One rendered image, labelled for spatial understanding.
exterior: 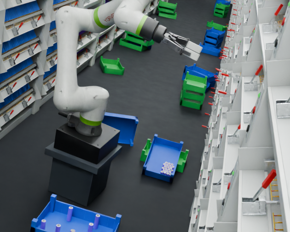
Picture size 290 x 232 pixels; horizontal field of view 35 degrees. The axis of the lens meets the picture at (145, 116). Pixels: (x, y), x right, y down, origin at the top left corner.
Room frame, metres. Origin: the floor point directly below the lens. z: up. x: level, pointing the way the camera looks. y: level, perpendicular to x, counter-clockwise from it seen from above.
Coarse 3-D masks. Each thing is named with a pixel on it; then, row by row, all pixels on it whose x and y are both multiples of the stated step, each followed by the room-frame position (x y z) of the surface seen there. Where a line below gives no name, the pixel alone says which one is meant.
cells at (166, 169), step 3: (165, 162) 2.64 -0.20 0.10; (168, 162) 2.65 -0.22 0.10; (165, 165) 2.62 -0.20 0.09; (168, 165) 2.64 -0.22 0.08; (171, 165) 2.63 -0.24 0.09; (162, 168) 2.59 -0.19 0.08; (165, 168) 2.59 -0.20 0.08; (168, 168) 2.60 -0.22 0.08; (171, 168) 2.60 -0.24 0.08; (162, 171) 2.57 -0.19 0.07; (165, 171) 2.57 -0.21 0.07; (168, 171) 2.58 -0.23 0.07; (171, 171) 2.58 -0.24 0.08; (165, 174) 2.57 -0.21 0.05; (168, 174) 2.56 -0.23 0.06
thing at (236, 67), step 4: (232, 64) 2.25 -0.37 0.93; (236, 64) 2.25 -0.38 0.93; (240, 64) 2.24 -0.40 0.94; (232, 68) 2.25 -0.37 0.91; (236, 68) 2.24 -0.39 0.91; (240, 68) 2.24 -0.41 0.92; (232, 72) 2.25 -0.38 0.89; (236, 72) 2.24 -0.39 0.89; (240, 72) 2.24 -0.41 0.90; (232, 80) 2.12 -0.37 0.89; (232, 84) 2.05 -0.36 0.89; (236, 84) 2.04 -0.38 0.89; (232, 88) 1.99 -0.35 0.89; (232, 92) 1.93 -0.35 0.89; (228, 104) 1.65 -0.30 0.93; (228, 108) 1.65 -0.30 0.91
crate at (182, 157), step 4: (148, 140) 2.95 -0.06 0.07; (148, 144) 2.95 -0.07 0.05; (144, 148) 2.85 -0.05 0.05; (148, 148) 2.96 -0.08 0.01; (144, 152) 2.77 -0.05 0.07; (148, 152) 2.90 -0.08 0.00; (180, 152) 2.93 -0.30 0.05; (184, 152) 2.93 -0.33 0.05; (144, 156) 2.77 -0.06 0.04; (180, 156) 2.93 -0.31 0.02; (184, 156) 2.92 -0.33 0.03; (140, 160) 2.77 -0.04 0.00; (144, 160) 2.77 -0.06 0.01; (180, 160) 2.90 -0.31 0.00; (184, 160) 2.91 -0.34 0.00; (180, 164) 2.74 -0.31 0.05; (184, 164) 2.74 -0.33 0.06; (176, 168) 2.74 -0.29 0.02; (180, 168) 2.74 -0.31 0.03
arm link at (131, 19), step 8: (128, 0) 2.01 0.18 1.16; (136, 0) 2.02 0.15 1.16; (120, 8) 1.99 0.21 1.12; (128, 8) 1.98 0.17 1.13; (136, 8) 2.00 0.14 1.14; (120, 16) 1.96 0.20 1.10; (128, 16) 1.96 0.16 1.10; (136, 16) 1.97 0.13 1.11; (144, 16) 1.99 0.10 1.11; (120, 24) 1.96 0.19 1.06; (128, 24) 1.96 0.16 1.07; (136, 24) 1.96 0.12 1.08; (136, 32) 1.97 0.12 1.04
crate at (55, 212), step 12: (48, 204) 1.55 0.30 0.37; (60, 204) 1.58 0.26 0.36; (48, 216) 1.54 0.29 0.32; (60, 216) 1.56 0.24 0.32; (72, 216) 1.57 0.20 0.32; (84, 216) 1.57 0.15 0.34; (108, 216) 1.56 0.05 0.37; (120, 216) 1.54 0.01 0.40; (36, 228) 1.39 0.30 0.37; (48, 228) 1.47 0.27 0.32; (60, 228) 1.48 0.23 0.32; (72, 228) 1.50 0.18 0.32; (84, 228) 1.52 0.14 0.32; (108, 228) 1.55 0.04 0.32
